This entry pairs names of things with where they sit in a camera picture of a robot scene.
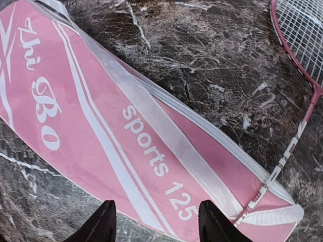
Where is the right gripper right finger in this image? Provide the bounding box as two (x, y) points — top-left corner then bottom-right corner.
(198, 200), (249, 242)

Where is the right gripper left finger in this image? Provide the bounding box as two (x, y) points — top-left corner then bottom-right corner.
(64, 200), (117, 242)

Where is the pink racket bag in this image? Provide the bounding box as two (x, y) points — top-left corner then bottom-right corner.
(0, 0), (305, 242)

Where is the red badminton racket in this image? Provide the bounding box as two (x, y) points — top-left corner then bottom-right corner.
(232, 0), (323, 226)

